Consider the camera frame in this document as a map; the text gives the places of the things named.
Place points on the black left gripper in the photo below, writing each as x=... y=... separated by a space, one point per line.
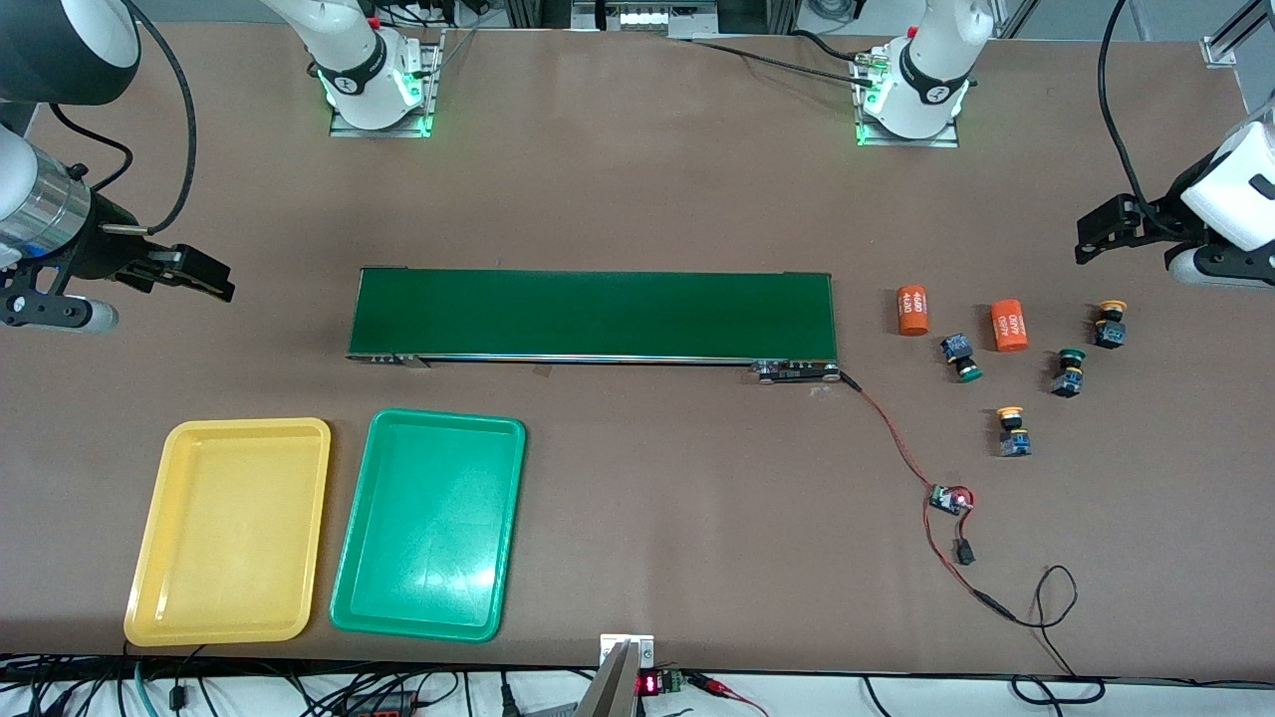
x=1167 y=213

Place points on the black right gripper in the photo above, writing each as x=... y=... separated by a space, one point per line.
x=100 y=249

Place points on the yellow push button switch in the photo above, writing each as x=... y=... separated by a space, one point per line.
x=1111 y=324
x=1012 y=430

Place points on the orange cylinder with white print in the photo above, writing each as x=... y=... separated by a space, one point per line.
x=911 y=310
x=1009 y=326

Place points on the green push button switch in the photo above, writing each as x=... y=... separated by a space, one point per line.
x=1068 y=371
x=961 y=357

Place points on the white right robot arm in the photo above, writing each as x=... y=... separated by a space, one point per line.
x=349 y=50

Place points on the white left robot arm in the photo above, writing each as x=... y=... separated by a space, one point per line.
x=926 y=70

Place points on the aluminium corner profile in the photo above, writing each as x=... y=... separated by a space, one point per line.
x=1220 y=50

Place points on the yellow plastic tray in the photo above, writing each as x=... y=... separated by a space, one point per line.
x=229 y=558

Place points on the small green circuit board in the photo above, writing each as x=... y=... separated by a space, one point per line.
x=946 y=500

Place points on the green plastic tray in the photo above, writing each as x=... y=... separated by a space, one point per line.
x=428 y=588

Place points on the green conveyor belt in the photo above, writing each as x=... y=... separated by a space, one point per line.
x=598 y=314

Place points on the red clip lead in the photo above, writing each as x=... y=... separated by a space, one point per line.
x=712 y=684

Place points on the red digit display module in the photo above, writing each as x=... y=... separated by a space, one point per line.
x=649 y=683

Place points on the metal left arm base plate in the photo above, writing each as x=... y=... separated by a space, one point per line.
x=906 y=142

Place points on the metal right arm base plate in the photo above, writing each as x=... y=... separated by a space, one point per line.
x=433 y=100

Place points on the aluminium frame rack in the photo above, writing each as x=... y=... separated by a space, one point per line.
x=757 y=15

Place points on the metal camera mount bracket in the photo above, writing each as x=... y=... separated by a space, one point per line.
x=623 y=677

